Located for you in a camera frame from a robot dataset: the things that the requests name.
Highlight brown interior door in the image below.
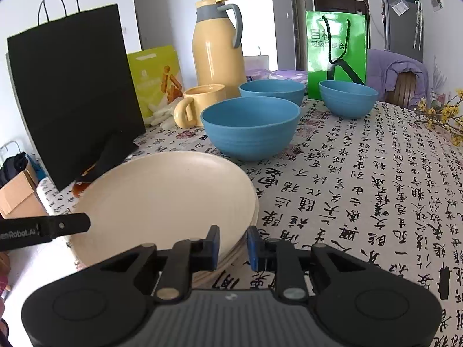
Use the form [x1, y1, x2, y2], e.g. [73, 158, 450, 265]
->
[289, 0, 303, 71]

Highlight black paper bag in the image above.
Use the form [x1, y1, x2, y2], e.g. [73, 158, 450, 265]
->
[6, 0, 146, 192]

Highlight white container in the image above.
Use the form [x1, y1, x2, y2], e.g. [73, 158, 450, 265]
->
[244, 55, 271, 77]

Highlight blue bowl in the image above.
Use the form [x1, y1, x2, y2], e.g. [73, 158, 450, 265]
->
[318, 80, 379, 118]
[201, 96, 302, 162]
[239, 80, 306, 107]

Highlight cardboard box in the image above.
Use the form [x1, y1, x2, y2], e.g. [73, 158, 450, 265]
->
[0, 169, 48, 220]

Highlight white gloves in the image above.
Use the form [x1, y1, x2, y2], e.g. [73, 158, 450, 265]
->
[145, 103, 181, 128]

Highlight black and orange cloth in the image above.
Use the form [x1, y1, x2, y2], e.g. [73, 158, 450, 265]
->
[71, 133, 140, 196]

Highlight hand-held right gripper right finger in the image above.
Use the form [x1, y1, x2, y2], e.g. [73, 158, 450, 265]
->
[247, 225, 366, 302]

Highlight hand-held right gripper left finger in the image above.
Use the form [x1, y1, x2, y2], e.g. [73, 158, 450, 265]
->
[99, 225, 221, 304]

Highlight wooden chair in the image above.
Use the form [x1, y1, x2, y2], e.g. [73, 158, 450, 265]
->
[385, 72, 417, 109]

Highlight purple packets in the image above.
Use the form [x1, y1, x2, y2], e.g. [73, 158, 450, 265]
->
[247, 69, 309, 84]

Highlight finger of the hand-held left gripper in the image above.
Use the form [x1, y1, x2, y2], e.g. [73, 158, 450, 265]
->
[36, 213, 91, 243]

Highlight yellow snack bag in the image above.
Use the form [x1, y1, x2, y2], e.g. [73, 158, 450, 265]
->
[126, 46, 183, 125]

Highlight yellow thermos jug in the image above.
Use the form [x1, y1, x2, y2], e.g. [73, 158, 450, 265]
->
[192, 0, 247, 98]

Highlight yellow flower branch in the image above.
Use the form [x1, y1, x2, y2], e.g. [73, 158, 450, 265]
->
[414, 90, 463, 142]

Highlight black backpack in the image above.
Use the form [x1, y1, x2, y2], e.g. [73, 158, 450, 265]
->
[0, 152, 28, 189]

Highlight grey refrigerator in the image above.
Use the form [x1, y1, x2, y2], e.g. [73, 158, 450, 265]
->
[382, 0, 424, 63]

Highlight dark brown entrance door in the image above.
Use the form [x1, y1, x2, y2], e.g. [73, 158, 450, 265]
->
[313, 0, 370, 49]

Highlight folded umbrella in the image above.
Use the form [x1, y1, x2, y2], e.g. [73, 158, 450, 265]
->
[413, 2, 425, 50]

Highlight green paper bag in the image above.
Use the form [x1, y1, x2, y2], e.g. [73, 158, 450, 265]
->
[306, 11, 368, 100]

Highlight purple jacket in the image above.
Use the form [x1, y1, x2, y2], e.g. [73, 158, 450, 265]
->
[367, 49, 430, 106]

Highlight small black object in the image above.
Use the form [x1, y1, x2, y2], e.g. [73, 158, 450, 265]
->
[439, 265, 451, 299]

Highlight yellow mug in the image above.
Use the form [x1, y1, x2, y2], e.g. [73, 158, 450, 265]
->
[174, 84, 227, 128]

